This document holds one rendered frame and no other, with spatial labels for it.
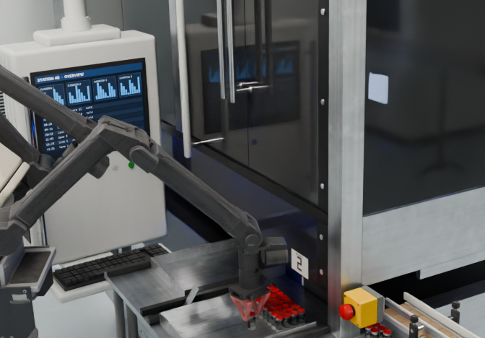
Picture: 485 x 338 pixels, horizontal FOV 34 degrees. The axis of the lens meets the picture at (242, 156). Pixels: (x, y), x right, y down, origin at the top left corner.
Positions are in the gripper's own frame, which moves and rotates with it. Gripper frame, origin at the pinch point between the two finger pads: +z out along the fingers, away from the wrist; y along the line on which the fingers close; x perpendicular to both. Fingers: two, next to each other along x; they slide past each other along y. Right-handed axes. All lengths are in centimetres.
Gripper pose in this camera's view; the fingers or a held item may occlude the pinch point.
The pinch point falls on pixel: (251, 315)
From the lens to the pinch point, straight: 214.8
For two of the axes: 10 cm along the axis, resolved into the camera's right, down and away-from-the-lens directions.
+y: 7.3, -2.4, 6.4
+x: -6.8, -2.1, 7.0
